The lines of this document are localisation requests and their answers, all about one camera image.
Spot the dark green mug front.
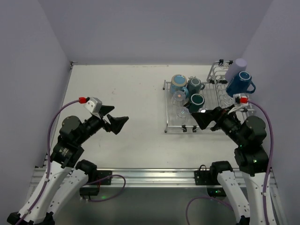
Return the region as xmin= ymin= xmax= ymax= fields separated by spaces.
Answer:
xmin=188 ymin=94 xmax=205 ymax=113

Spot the dark green mug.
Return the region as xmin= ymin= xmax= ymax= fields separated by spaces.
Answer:
xmin=187 ymin=77 xmax=205 ymax=95
xmin=188 ymin=94 xmax=205 ymax=113

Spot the light blue mug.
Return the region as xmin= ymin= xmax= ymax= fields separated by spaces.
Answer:
xmin=170 ymin=75 xmax=189 ymax=97

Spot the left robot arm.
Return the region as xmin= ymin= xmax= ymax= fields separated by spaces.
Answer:
xmin=7 ymin=98 xmax=129 ymax=225

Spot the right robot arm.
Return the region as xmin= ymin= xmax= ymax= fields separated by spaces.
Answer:
xmin=192 ymin=106 xmax=277 ymax=225

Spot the metal dish rack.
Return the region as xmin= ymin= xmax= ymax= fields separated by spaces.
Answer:
xmin=161 ymin=59 xmax=256 ymax=134

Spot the dark blue plastic mug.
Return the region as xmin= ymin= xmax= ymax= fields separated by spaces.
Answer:
xmin=226 ymin=71 xmax=256 ymax=97

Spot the lavender plastic cup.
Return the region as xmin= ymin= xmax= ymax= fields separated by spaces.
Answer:
xmin=225 ymin=58 xmax=247 ymax=83

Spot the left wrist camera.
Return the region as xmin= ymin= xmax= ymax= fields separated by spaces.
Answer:
xmin=84 ymin=97 xmax=102 ymax=117

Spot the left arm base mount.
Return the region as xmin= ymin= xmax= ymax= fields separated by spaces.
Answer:
xmin=75 ymin=160 xmax=113 ymax=200

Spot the aluminium mounting rail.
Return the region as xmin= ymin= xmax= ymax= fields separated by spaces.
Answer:
xmin=29 ymin=167 xmax=277 ymax=188

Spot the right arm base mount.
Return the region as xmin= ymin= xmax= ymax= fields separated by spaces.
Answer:
xmin=194 ymin=161 xmax=233 ymax=198

